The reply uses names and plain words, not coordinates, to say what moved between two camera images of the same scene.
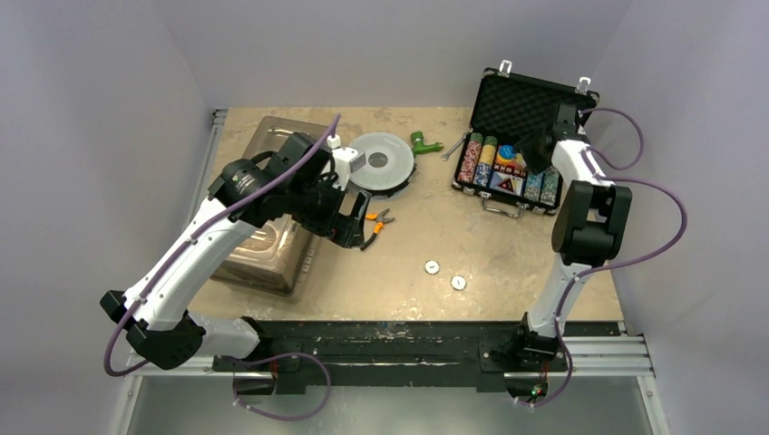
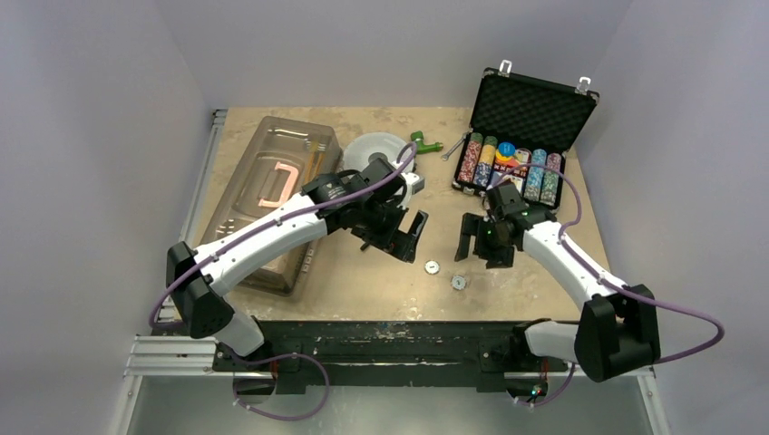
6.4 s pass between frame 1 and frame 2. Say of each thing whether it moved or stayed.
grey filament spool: stayed
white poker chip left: stayed
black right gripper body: moved
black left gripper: moved
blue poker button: stayed
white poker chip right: stayed
